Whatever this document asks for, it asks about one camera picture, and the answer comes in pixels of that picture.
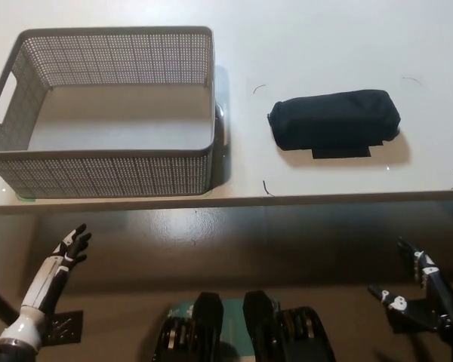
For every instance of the black tape patch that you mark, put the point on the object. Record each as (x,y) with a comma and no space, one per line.
(339,153)

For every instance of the green tape strip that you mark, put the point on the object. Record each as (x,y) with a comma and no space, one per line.
(24,198)

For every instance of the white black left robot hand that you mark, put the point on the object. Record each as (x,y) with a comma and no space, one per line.
(47,275)

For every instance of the black table leg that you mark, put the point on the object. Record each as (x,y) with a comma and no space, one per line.
(0,303)

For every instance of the dark right robot hand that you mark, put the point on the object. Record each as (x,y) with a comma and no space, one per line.
(434,286)

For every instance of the black fabric pencil case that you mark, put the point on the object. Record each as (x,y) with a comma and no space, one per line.
(332,117)

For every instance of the grey perforated plastic basket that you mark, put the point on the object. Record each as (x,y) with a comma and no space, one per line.
(98,177)

